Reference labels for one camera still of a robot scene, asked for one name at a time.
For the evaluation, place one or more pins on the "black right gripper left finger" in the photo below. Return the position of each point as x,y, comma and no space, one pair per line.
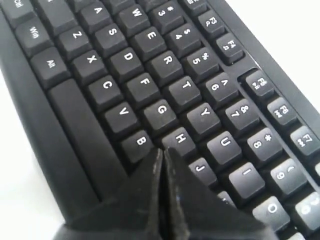
132,213

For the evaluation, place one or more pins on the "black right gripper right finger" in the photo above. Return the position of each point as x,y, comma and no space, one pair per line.
194,212

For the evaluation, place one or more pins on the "black acer keyboard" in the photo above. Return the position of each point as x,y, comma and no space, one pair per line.
98,84

